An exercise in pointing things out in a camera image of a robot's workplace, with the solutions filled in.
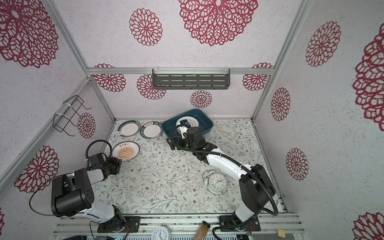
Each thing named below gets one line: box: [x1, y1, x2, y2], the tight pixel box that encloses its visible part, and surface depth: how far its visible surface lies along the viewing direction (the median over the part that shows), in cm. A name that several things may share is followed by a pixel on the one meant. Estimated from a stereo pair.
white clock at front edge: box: [151, 226, 172, 240], surface depth 70 cm
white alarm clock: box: [202, 169, 227, 195], surface depth 85 cm
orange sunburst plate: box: [112, 141, 140, 162], surface depth 102 cm
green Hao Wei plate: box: [140, 121, 164, 140], surface depth 115 cm
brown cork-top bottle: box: [194, 221, 211, 240], surface depth 70 cm
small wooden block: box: [277, 229, 286, 238], surface depth 72 cm
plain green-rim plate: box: [116, 120, 142, 138], surface depth 116 cm
